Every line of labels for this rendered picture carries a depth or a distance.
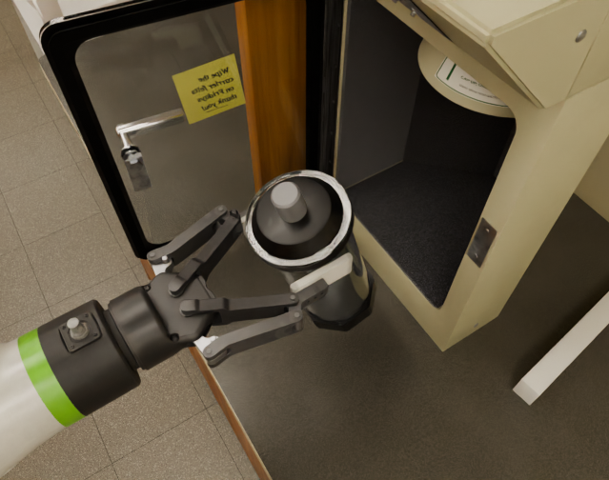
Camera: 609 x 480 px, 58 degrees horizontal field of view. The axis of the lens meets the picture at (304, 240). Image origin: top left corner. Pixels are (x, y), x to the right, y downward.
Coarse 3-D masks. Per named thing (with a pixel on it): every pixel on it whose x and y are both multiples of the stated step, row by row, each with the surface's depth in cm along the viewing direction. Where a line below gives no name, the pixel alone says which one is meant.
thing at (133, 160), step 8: (128, 152) 67; (136, 152) 68; (128, 160) 66; (136, 160) 67; (128, 168) 67; (136, 168) 67; (144, 168) 68; (136, 176) 69; (144, 176) 69; (136, 184) 70; (144, 184) 70
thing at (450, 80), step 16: (432, 48) 58; (432, 64) 58; (448, 64) 56; (432, 80) 58; (448, 80) 56; (464, 80) 55; (448, 96) 57; (464, 96) 56; (480, 96) 55; (496, 96) 54; (480, 112) 56; (496, 112) 55; (512, 112) 55
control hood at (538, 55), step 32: (416, 0) 37; (448, 0) 33; (480, 0) 33; (512, 0) 33; (544, 0) 33; (576, 0) 34; (608, 0) 36; (448, 32) 42; (480, 32) 32; (512, 32) 32; (544, 32) 34; (576, 32) 36; (512, 64) 35; (544, 64) 37; (576, 64) 39; (544, 96) 40
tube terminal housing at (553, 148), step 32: (384, 0) 57; (416, 32) 55; (608, 32) 39; (480, 64) 49; (608, 64) 42; (512, 96) 47; (576, 96) 43; (608, 96) 47; (544, 128) 46; (576, 128) 48; (608, 128) 52; (512, 160) 51; (544, 160) 49; (576, 160) 54; (512, 192) 53; (544, 192) 55; (512, 224) 57; (544, 224) 63; (384, 256) 84; (512, 256) 65; (480, 288) 68; (512, 288) 77; (416, 320) 84; (448, 320) 75; (480, 320) 80
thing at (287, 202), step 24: (264, 192) 56; (288, 192) 50; (312, 192) 53; (336, 192) 54; (264, 216) 53; (288, 216) 51; (312, 216) 52; (336, 216) 52; (264, 240) 53; (288, 240) 51; (312, 240) 51
